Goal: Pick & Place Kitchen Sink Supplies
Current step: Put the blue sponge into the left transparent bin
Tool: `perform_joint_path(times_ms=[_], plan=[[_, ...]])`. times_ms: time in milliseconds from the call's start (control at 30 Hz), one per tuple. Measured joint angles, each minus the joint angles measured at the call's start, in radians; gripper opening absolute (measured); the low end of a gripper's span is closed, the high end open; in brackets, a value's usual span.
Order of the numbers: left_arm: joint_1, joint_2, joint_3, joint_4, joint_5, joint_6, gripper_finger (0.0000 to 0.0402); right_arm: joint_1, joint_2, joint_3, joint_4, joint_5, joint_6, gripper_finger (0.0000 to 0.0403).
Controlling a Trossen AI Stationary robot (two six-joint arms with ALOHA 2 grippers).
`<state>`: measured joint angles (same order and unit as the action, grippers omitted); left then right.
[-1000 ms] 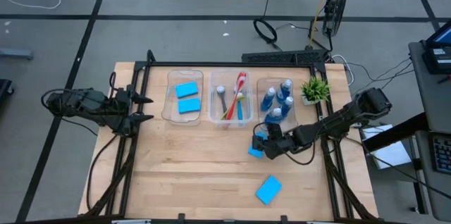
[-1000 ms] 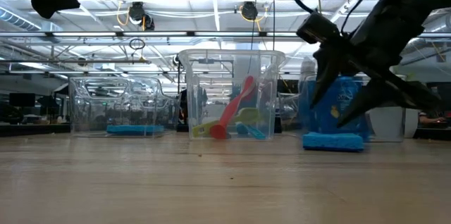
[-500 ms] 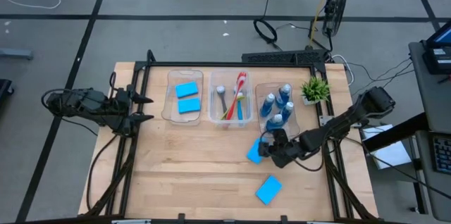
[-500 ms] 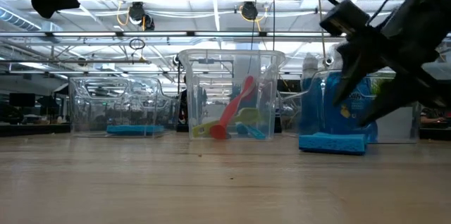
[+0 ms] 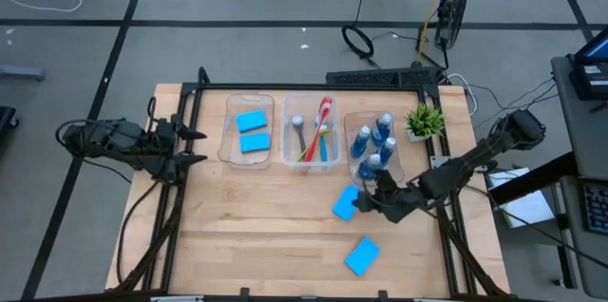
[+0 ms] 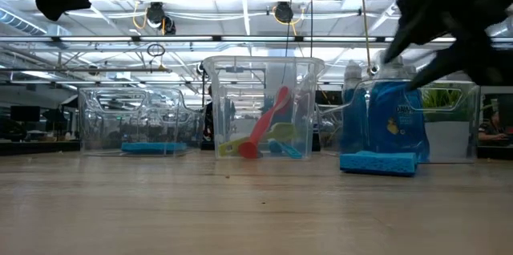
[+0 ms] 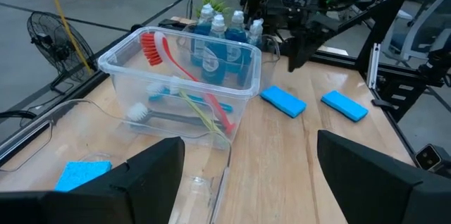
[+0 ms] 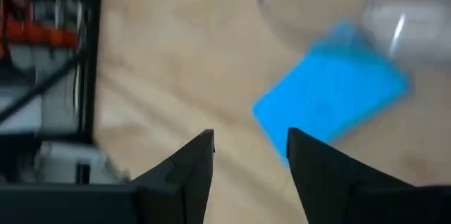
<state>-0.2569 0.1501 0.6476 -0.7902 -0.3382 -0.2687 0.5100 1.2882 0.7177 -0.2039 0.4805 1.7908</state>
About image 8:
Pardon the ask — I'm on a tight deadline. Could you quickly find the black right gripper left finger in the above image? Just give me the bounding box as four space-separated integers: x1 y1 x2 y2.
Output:
133 129 215 224

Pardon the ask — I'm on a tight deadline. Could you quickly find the blue sponge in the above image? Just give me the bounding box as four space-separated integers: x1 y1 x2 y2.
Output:
252 23 412 168

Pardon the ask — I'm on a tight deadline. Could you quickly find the red room object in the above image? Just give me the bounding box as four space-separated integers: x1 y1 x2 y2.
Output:
0 0 80 51

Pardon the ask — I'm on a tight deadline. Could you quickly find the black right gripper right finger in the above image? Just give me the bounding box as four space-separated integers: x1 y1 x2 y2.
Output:
287 127 416 224

